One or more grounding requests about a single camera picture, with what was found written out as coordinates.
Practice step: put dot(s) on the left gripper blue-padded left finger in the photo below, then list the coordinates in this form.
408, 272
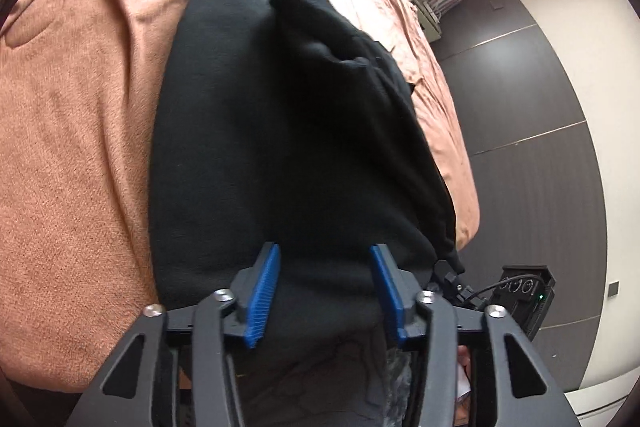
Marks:
253, 289

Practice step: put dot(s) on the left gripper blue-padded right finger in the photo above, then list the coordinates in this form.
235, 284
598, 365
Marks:
396, 290

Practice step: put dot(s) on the black t-shirt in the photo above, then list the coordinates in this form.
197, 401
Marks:
278, 121

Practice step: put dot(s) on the white bedside cabinet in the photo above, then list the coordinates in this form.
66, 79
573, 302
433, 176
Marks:
427, 20

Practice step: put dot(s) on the salmon pink bed blanket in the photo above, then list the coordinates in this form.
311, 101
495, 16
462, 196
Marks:
79, 86

